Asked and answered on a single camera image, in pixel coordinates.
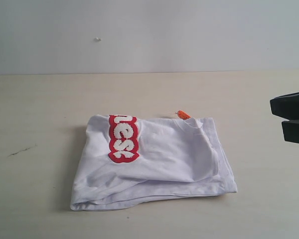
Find white t-shirt red lettering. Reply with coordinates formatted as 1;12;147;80
70;115;237;211

